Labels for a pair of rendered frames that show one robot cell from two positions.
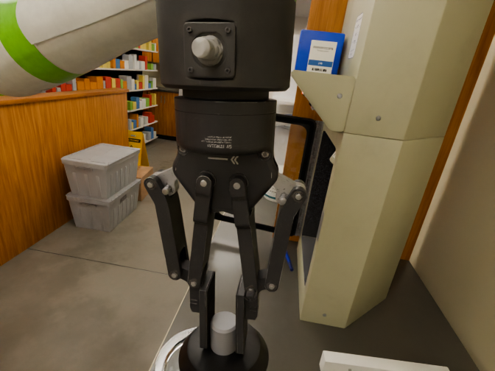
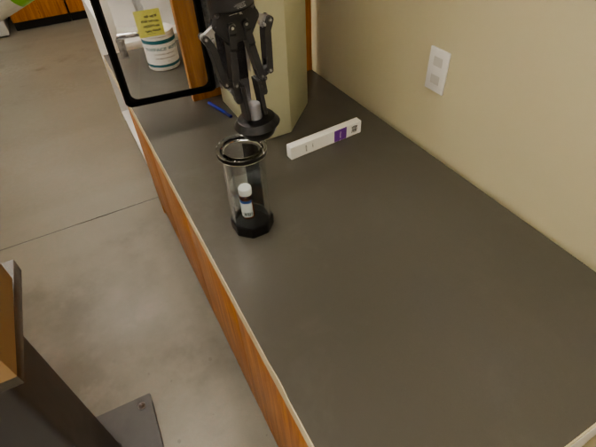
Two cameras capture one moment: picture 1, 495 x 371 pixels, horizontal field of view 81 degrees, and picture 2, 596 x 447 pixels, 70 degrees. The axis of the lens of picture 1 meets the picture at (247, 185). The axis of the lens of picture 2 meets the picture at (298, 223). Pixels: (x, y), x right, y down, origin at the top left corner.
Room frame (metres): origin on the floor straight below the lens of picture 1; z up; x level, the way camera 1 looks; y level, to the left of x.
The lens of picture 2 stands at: (-0.46, 0.34, 1.66)
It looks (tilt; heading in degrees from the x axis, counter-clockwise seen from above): 43 degrees down; 328
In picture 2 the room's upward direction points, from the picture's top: 3 degrees counter-clockwise
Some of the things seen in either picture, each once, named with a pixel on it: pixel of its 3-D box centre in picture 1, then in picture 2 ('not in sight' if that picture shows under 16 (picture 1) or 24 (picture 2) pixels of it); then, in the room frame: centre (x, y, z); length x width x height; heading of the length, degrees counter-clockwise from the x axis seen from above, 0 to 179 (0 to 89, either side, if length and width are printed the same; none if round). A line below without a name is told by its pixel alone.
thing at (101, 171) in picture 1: (105, 169); not in sight; (2.52, 1.33, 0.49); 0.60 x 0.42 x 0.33; 175
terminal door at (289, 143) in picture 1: (258, 174); (157, 38); (0.90, -0.03, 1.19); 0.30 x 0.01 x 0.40; 78
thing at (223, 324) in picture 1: (224, 345); (255, 118); (0.22, 0.00, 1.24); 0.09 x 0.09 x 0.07
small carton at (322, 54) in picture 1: (321, 58); not in sight; (0.67, -0.12, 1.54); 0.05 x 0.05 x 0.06; 79
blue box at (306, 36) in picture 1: (317, 54); not in sight; (0.79, -0.13, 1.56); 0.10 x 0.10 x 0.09; 85
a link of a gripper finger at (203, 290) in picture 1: (207, 309); (243, 101); (0.22, 0.02, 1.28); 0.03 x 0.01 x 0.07; 174
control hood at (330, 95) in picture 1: (311, 96); not in sight; (0.72, -0.13, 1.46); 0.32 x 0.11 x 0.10; 175
